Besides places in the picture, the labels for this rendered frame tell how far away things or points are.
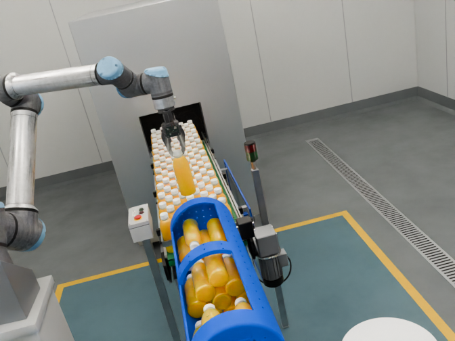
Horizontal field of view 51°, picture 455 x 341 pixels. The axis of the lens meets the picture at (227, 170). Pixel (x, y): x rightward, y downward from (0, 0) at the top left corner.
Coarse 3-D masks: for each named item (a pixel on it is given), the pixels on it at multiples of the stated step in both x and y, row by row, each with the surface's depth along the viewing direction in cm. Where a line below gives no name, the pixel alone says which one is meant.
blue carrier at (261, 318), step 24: (192, 216) 212; (216, 216) 214; (240, 240) 185; (192, 264) 168; (240, 264) 161; (240, 312) 135; (264, 312) 139; (216, 336) 130; (240, 336) 132; (264, 336) 133
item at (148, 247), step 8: (144, 240) 241; (144, 248) 243; (152, 248) 245; (152, 256) 246; (152, 264) 247; (152, 272) 249; (160, 280) 251; (160, 288) 253; (160, 296) 255; (168, 304) 257; (168, 312) 259; (168, 320) 261; (176, 328) 264; (176, 336) 266
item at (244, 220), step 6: (246, 216) 234; (240, 222) 229; (246, 222) 228; (252, 222) 231; (240, 228) 228; (246, 228) 229; (252, 228) 230; (240, 234) 230; (246, 234) 230; (252, 234) 231
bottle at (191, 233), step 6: (186, 222) 209; (192, 222) 208; (186, 228) 204; (192, 228) 203; (198, 228) 207; (186, 234) 200; (192, 234) 198; (198, 234) 200; (186, 240) 198; (192, 240) 196; (198, 240) 197
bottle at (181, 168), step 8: (176, 160) 205; (184, 160) 205; (176, 168) 205; (184, 168) 205; (176, 176) 208; (184, 176) 206; (184, 184) 207; (192, 184) 209; (184, 192) 209; (192, 192) 210
